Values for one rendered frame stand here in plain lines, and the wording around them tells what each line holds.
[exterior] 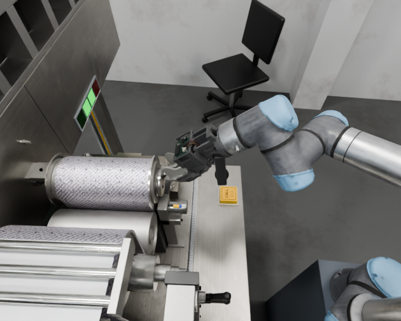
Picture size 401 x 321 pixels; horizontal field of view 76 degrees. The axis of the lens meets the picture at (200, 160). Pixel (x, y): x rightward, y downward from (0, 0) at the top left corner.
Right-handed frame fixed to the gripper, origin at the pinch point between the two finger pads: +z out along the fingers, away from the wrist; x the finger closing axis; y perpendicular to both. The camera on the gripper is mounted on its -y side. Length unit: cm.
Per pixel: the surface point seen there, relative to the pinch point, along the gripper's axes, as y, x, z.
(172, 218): -9.6, 7.0, 7.8
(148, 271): 8.0, 27.3, -7.0
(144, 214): 1.0, 10.3, 6.8
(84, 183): 15.8, 5.9, 13.1
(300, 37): -108, -200, -31
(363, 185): -188, -79, -28
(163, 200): -3.0, 5.0, 5.0
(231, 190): -38.8, -15.8, 6.0
